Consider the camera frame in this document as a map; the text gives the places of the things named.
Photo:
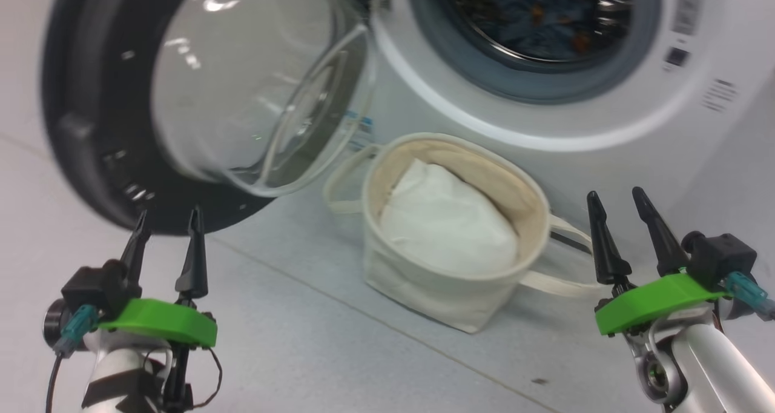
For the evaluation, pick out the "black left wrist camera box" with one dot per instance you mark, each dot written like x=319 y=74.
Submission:
x=91 y=286

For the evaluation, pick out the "dark round glass washer door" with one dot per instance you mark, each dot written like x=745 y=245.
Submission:
x=79 y=146

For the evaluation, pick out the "blue cartoon print garment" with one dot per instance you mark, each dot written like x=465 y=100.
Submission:
x=533 y=19

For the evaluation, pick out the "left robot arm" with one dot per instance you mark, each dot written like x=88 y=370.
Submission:
x=115 y=364

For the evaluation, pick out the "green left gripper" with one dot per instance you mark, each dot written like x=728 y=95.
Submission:
x=163 y=322

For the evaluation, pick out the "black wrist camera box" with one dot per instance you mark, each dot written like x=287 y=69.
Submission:
x=723 y=258
x=91 y=286

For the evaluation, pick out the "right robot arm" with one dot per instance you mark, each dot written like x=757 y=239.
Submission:
x=714 y=364

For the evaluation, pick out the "plain white garment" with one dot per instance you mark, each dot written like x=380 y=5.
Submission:
x=448 y=225

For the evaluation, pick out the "white front-load washing machine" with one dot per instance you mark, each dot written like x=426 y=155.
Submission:
x=605 y=122

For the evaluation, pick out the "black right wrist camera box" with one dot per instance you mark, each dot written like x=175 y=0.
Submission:
x=723 y=258

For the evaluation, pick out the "cream canvas laundry basket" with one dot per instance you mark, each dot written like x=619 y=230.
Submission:
x=424 y=292

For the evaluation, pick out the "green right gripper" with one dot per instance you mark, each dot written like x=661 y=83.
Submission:
x=654 y=304

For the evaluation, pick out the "blue energy label sticker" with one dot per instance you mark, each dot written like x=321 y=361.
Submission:
x=363 y=128

